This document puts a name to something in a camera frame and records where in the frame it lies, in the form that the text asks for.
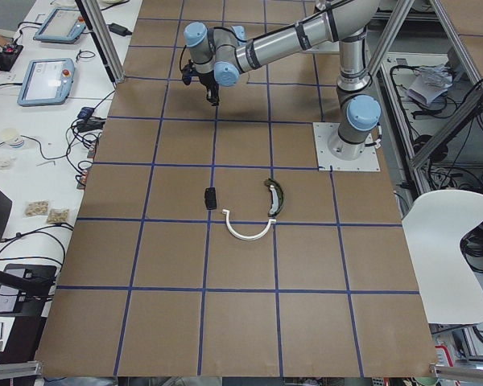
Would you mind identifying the aluminium frame post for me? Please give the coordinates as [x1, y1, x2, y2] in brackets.
[76, 0, 125, 84]

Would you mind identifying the blue teach pendant near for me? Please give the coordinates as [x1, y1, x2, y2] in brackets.
[17, 58, 75, 107]

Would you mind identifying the black power adapter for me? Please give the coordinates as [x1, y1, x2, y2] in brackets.
[108, 23, 132, 36]

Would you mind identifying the white curved plastic part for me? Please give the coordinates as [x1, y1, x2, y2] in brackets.
[221, 209, 277, 241]

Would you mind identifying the blue teach pendant far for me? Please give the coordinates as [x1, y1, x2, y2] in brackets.
[33, 8, 86, 44]

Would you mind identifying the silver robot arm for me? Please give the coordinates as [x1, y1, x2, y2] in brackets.
[180, 0, 382, 161]

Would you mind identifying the small black flat part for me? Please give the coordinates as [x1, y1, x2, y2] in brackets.
[204, 187, 217, 211]

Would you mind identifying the white chair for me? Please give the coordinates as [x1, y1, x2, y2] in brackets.
[402, 190, 483, 325]

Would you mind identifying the blue black small device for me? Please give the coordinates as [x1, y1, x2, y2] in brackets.
[77, 106, 95, 120]

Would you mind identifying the olive brake shoe part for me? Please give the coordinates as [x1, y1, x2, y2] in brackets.
[263, 178, 285, 217]

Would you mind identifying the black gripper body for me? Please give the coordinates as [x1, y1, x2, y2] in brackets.
[199, 74, 219, 103]

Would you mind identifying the blue teach pendant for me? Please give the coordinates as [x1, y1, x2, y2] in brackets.
[33, 8, 86, 44]
[17, 58, 75, 107]

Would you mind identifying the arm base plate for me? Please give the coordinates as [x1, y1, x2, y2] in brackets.
[312, 122, 381, 172]

